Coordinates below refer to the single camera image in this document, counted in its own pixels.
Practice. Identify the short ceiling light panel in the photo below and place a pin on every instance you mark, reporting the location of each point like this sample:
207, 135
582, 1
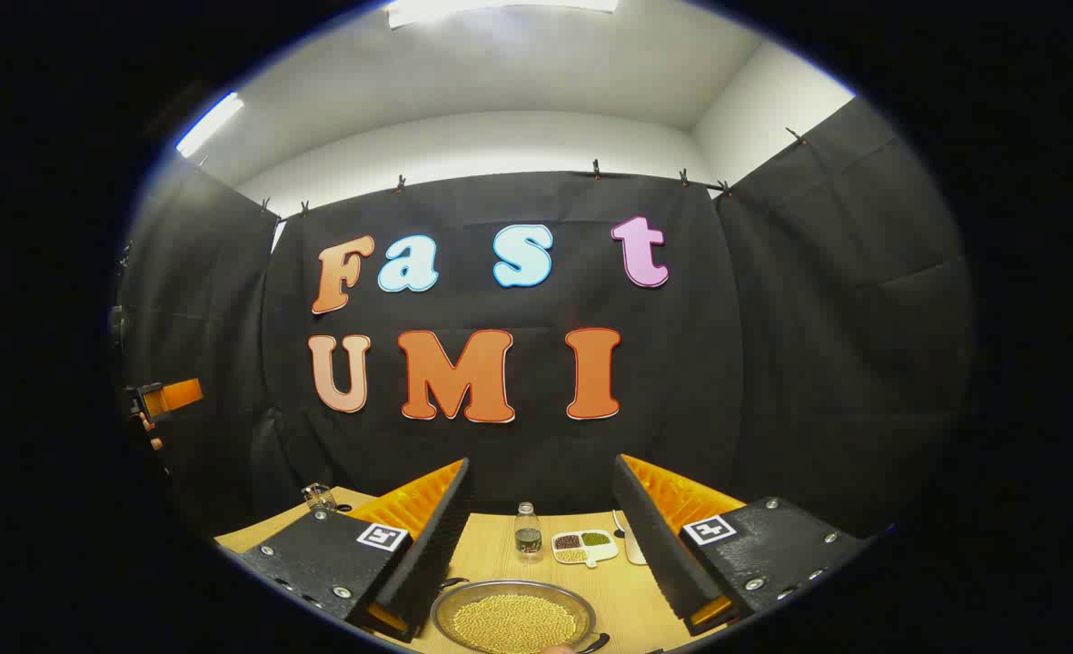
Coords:
209, 124

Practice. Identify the white divided plate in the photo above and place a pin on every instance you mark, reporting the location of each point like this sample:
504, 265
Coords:
589, 560

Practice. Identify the small heap of green beans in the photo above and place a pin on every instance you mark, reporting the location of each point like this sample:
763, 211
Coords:
596, 539

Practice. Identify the pile of yellow soybeans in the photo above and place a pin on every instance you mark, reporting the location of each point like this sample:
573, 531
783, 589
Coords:
513, 622

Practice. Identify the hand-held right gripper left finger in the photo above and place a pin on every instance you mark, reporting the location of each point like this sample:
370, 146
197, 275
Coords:
432, 554

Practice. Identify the white toaster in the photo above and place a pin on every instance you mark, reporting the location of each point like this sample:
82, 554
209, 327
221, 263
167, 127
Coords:
633, 545

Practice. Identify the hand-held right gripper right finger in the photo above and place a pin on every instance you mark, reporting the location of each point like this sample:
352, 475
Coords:
654, 554

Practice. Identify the long ceiling light panel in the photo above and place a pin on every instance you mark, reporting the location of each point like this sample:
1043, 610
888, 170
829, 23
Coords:
500, 7

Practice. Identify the small heap of pale beans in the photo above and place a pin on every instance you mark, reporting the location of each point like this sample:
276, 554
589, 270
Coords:
571, 555

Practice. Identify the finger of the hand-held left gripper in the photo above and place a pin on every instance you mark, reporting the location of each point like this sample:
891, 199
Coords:
173, 397

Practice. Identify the row of black clips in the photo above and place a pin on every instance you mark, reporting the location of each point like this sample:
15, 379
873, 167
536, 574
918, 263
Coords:
596, 169

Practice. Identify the small heap of dark beans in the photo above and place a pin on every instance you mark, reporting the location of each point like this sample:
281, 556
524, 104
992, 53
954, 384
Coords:
568, 541

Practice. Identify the clear plastic water bottle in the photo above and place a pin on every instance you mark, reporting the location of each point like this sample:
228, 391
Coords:
528, 540

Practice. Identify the small clear glass cup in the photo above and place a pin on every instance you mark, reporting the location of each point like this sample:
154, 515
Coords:
320, 497

